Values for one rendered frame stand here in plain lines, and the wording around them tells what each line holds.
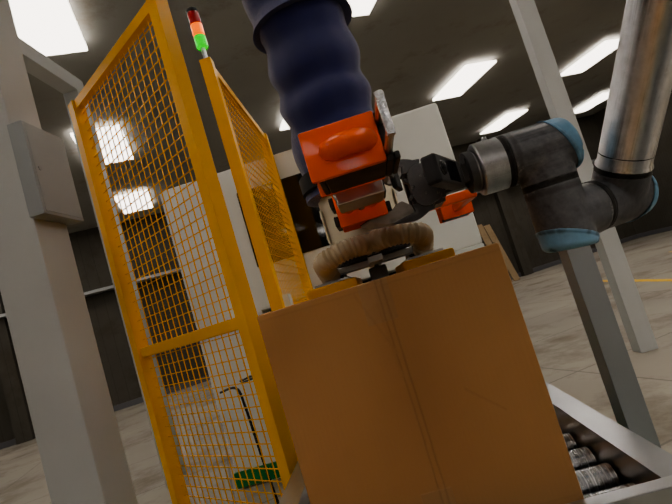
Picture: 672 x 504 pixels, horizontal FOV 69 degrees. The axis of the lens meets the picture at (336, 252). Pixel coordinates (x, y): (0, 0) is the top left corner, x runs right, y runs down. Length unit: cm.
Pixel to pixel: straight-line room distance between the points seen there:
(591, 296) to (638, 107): 59
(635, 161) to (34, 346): 159
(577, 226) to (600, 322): 55
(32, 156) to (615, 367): 173
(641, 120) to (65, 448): 163
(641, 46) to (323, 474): 81
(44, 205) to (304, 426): 115
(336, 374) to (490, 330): 25
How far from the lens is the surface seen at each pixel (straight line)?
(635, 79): 91
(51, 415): 172
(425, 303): 77
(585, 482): 106
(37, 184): 172
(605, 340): 139
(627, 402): 143
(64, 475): 174
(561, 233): 86
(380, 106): 42
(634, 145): 93
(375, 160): 46
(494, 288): 78
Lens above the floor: 98
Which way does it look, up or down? 5 degrees up
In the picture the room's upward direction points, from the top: 17 degrees counter-clockwise
